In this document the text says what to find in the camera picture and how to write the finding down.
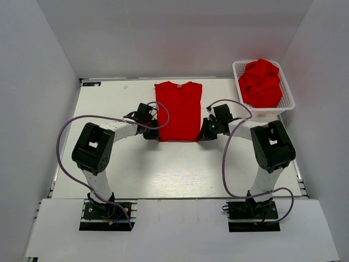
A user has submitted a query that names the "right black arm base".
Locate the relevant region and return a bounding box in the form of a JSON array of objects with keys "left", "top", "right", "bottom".
[{"left": 222, "top": 200, "right": 280, "bottom": 233}]

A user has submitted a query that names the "blue table label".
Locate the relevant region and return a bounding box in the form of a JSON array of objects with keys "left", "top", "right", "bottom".
[{"left": 82, "top": 82, "right": 101, "bottom": 87}]

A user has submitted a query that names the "red t shirt pile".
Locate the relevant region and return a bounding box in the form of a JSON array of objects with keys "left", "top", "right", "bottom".
[{"left": 238, "top": 59, "right": 282, "bottom": 108}]

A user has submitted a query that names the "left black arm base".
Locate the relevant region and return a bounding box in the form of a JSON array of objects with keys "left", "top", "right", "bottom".
[{"left": 79, "top": 200, "right": 131, "bottom": 232}]

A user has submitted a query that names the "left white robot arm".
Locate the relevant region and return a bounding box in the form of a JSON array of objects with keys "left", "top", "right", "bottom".
[{"left": 71, "top": 103, "right": 160, "bottom": 204}]

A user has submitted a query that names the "white plastic basket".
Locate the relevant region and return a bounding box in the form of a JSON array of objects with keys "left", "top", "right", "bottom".
[{"left": 232, "top": 60, "right": 295, "bottom": 117}]

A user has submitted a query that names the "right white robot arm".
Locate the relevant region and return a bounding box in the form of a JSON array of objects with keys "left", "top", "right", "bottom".
[{"left": 196, "top": 101, "right": 296, "bottom": 213}]

